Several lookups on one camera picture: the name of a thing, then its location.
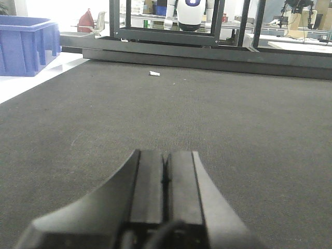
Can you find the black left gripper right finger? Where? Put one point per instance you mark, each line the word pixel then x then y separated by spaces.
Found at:
pixel 193 198

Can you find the white humanoid robot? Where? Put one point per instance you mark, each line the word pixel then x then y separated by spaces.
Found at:
pixel 189 14

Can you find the red bag on chair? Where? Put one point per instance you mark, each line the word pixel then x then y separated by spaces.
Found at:
pixel 85 21

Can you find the white lab table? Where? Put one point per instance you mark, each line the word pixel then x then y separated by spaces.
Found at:
pixel 295 44

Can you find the black metal frame rack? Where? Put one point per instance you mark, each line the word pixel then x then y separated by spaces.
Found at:
pixel 167 48

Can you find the white plastic chair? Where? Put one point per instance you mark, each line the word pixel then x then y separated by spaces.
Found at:
pixel 99 24

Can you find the blue plastic crate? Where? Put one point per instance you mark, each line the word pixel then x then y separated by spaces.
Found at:
pixel 28 45

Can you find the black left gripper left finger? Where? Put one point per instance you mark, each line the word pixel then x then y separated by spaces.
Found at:
pixel 132 195

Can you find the dark grey fabric mat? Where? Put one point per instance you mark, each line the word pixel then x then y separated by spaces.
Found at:
pixel 265 142

